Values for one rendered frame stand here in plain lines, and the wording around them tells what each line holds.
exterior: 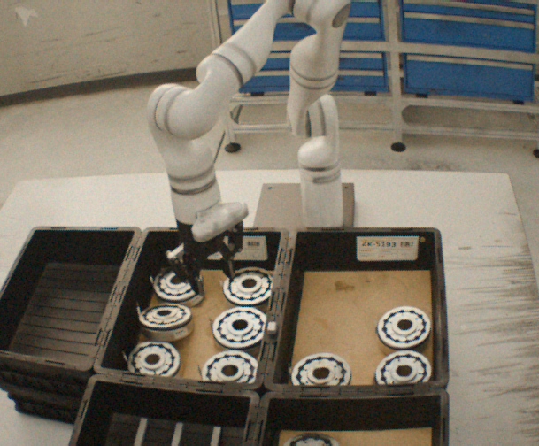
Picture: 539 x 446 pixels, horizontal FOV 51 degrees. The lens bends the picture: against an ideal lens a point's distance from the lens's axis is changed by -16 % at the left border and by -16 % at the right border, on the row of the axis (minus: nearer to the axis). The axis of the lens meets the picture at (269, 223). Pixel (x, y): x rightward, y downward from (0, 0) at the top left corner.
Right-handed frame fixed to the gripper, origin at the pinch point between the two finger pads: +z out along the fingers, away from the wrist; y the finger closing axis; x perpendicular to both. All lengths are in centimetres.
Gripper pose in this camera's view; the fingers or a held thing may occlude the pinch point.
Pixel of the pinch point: (212, 278)
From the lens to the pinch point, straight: 108.2
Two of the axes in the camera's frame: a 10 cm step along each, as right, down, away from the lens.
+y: -7.7, 4.5, -4.5
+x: 6.3, 4.3, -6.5
